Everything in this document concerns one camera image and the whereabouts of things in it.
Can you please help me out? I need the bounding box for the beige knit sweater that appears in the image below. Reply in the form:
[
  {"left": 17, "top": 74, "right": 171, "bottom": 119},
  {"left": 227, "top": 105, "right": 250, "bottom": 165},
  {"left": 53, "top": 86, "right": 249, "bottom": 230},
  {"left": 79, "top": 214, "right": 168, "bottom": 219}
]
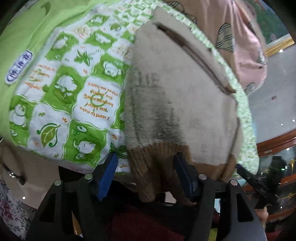
[{"left": 124, "top": 7, "right": 243, "bottom": 204}]

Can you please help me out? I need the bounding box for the person's right hand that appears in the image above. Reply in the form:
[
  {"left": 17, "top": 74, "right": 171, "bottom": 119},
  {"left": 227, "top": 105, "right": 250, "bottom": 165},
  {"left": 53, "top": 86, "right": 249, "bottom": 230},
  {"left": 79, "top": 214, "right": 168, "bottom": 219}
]
[{"left": 255, "top": 206, "right": 269, "bottom": 229}]

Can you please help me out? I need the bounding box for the wooden glass-door cabinet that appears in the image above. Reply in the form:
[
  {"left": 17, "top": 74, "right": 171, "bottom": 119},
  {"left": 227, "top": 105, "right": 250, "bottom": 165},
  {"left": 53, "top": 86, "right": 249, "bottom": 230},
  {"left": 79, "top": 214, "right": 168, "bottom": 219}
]
[{"left": 255, "top": 129, "right": 295, "bottom": 237}]

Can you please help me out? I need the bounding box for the red floral white quilt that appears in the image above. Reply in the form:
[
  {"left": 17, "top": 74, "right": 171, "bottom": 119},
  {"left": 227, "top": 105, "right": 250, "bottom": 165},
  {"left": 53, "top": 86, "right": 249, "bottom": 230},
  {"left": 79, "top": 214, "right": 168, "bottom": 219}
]
[{"left": 0, "top": 177, "right": 37, "bottom": 240}]

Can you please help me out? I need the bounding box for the green white patterned bed sheet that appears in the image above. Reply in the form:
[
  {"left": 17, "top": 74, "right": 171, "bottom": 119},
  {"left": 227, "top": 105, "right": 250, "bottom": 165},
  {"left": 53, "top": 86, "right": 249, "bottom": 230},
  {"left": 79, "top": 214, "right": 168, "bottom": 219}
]
[{"left": 1, "top": 1, "right": 259, "bottom": 173}]

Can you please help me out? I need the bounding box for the pink quilt with plaid hearts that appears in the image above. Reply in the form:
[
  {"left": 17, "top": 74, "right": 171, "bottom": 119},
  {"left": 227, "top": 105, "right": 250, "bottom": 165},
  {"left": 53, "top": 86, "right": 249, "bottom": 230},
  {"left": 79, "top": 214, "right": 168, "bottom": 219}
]
[{"left": 167, "top": 0, "right": 267, "bottom": 94}]

